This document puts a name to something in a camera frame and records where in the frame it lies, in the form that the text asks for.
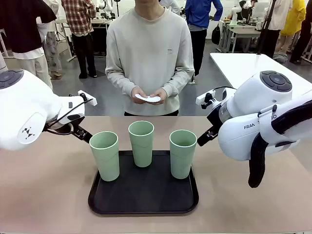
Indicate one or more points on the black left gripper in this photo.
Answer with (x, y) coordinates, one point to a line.
(75, 129)

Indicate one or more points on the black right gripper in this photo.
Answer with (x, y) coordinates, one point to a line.
(215, 115)

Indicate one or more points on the pale green plastic cup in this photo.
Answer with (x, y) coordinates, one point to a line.
(181, 161)
(107, 165)
(141, 151)

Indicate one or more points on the white scalloped paper coaster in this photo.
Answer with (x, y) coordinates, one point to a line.
(152, 99)

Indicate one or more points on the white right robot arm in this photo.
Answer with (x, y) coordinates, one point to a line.
(256, 92)

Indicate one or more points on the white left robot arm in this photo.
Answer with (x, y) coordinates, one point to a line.
(24, 109)

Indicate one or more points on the person's left forearm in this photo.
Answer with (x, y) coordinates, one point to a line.
(178, 83)

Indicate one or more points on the person's right forearm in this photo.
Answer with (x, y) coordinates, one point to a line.
(119, 83)

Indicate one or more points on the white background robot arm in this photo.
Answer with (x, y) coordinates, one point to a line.
(235, 12)
(106, 8)

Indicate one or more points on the person's left hand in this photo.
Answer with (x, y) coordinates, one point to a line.
(162, 93)

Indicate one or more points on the person's right hand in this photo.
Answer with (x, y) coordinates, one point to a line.
(139, 101)

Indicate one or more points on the white side table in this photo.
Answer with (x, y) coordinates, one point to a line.
(234, 65)

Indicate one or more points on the black plastic serving tray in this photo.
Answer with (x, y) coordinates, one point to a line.
(146, 195)

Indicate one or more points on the bystander in grey patterned trousers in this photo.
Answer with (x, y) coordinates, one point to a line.
(52, 53)

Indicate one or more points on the black backpack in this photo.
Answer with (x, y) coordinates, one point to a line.
(215, 35)

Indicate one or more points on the person in beige sweatshirt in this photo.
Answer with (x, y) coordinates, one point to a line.
(148, 48)

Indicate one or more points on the grey cloth pile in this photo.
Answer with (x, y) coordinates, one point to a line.
(280, 58)

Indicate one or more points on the grey workbench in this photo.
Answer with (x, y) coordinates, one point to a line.
(243, 33)

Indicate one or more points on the bystander in plaid shirt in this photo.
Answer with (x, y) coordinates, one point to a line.
(80, 19)

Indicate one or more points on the bystander in blue jacket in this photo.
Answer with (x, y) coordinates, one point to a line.
(200, 14)

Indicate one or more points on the black tripod pole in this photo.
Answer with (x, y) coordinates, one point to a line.
(265, 26)

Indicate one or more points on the bystander in black top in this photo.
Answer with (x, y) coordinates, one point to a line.
(22, 29)

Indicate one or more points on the bystander in black trousers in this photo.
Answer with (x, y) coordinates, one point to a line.
(302, 41)

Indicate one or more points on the bystander in cream jacket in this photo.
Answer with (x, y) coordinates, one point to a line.
(278, 17)

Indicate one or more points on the bystander in yellow coat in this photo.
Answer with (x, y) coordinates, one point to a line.
(293, 19)

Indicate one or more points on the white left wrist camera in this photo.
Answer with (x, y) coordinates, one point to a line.
(89, 100)

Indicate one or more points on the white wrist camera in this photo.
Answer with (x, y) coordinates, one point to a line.
(204, 97)
(89, 100)

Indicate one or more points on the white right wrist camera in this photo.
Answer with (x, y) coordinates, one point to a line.
(204, 97)

